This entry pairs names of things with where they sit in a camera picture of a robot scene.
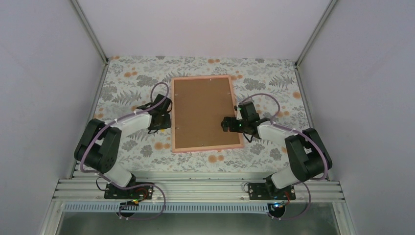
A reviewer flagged pink picture frame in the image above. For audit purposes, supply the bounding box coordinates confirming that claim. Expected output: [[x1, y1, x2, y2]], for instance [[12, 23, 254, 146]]
[[171, 75, 244, 153]]

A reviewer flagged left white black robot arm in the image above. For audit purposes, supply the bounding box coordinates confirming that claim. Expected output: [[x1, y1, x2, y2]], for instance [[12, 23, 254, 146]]
[[74, 94, 172, 198]]

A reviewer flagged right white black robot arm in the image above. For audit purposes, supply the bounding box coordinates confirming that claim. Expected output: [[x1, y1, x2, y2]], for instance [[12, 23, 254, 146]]
[[221, 102, 333, 199]]

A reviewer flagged floral patterned table mat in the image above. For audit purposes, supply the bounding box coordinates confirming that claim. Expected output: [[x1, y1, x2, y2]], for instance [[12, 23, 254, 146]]
[[94, 56, 309, 173]]

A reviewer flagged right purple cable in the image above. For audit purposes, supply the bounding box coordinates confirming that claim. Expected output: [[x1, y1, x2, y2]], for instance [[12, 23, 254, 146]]
[[238, 93, 329, 221]]

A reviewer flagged purple cable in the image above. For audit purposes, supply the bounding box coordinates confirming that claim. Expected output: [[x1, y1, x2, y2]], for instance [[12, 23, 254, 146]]
[[238, 93, 329, 221], [79, 81, 170, 181]]

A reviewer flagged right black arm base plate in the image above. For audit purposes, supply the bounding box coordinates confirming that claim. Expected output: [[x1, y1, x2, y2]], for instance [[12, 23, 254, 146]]
[[242, 182, 296, 200]]

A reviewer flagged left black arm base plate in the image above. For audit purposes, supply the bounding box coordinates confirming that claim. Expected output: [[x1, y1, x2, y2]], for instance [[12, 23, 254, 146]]
[[104, 184, 154, 201]]

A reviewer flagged aluminium rail base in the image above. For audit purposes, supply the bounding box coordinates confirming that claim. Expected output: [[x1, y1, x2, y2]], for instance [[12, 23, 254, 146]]
[[41, 171, 355, 235]]

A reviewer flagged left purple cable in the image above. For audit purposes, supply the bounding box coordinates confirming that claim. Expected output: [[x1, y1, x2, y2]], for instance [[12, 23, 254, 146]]
[[79, 81, 170, 181]]

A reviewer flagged right aluminium corner post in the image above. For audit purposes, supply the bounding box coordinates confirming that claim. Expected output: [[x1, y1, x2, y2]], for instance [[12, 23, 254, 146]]
[[295, 0, 338, 69]]

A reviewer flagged aluminium corner post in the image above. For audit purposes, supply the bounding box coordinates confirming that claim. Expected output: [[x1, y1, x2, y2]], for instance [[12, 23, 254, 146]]
[[70, 0, 108, 65], [295, 0, 338, 69]]

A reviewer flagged left aluminium corner post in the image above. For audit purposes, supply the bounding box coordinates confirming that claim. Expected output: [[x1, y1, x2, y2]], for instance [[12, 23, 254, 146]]
[[70, 0, 108, 65]]

